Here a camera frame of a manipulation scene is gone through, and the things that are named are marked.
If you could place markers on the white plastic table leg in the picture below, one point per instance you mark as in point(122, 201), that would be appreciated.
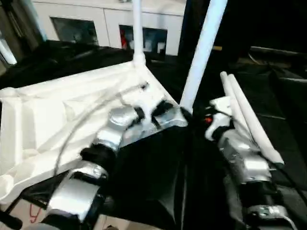
point(249, 115)
point(138, 28)
point(226, 86)
point(204, 48)

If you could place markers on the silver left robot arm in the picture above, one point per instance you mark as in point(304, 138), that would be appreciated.
point(112, 134)

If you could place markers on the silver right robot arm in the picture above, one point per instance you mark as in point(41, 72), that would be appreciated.
point(242, 155)

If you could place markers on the black shiny mat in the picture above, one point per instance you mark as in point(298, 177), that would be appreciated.
point(168, 167)

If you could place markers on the small yellow label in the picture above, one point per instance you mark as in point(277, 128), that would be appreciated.
point(217, 48)

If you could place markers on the red white box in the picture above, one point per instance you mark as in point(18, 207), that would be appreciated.
point(122, 38)

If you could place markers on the long black bar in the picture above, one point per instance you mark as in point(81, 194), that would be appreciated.
point(275, 51)

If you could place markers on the white display cabinet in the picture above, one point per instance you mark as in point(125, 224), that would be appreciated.
point(108, 14)

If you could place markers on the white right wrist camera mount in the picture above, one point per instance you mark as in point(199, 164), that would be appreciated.
point(220, 105)

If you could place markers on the black metal table frame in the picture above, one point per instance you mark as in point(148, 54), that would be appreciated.
point(9, 219)

